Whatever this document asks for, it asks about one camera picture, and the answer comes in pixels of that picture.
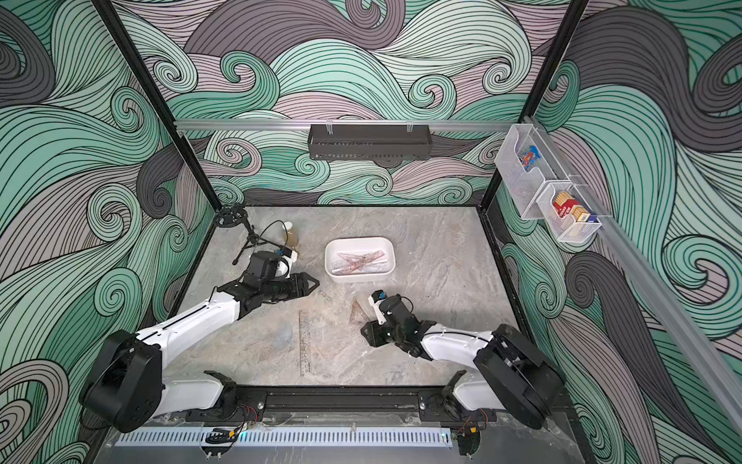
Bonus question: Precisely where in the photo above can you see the long pink clear ruler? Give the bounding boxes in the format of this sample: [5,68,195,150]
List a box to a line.
[299,310,311,377]

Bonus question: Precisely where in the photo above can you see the blue packet in bin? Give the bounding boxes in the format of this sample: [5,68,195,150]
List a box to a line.
[517,144,542,172]

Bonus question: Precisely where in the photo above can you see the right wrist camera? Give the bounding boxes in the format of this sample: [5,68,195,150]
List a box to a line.
[368,290,415,325]

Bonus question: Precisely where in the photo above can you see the clear wall bin lower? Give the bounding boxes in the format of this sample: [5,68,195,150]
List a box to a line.
[536,182,601,245]

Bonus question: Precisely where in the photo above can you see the aluminium rail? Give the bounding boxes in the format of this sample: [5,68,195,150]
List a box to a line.
[174,118,515,133]
[524,116,741,432]

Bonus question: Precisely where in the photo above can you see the amber bottle white cap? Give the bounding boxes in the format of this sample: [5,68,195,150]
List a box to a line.
[284,222,299,249]

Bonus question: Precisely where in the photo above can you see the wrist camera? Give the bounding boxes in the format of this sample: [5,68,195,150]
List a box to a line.
[368,290,415,325]
[245,249,299,280]

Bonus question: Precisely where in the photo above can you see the clear wall bin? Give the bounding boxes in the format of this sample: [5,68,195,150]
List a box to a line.
[536,182,601,245]
[496,124,567,220]

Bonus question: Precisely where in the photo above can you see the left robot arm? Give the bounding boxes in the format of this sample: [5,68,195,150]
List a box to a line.
[78,272,320,433]

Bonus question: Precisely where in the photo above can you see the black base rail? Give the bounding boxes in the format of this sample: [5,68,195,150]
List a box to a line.
[112,385,575,414]

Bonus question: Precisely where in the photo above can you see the aluminium right rail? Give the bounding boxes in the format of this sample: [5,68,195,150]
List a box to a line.
[524,116,741,432]

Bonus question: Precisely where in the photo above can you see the aluminium back rail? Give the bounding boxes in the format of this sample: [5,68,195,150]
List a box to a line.
[174,118,515,133]

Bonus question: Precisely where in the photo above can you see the red card boxes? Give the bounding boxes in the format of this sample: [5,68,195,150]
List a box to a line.
[552,191,598,223]

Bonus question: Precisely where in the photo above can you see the red set square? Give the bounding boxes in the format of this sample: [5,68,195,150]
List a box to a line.
[335,251,381,275]

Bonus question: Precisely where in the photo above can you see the white slotted cable duct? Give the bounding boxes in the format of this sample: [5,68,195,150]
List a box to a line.
[114,426,453,449]

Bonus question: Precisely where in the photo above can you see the clear wall bin upper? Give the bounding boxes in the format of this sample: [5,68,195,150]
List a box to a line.
[496,124,567,220]

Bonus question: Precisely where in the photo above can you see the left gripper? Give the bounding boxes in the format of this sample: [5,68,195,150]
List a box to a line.
[260,271,320,303]

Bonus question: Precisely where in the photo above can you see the white storage box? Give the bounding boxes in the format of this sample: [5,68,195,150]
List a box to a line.
[325,237,396,283]

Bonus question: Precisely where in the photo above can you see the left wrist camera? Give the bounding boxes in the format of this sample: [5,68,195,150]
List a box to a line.
[245,249,299,280]

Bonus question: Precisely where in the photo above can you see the black wall tray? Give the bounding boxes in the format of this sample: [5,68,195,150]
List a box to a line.
[307,126,433,162]

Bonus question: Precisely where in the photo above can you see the wide red ruler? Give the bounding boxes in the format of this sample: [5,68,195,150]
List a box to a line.
[337,250,386,278]

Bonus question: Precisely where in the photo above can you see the small black tripod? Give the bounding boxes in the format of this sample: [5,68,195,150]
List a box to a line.
[213,204,274,266]

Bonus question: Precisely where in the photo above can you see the blue clear protractor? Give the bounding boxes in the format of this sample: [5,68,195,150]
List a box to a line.
[269,323,295,356]

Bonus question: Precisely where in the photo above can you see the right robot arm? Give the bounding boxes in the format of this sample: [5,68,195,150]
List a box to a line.
[361,317,564,429]

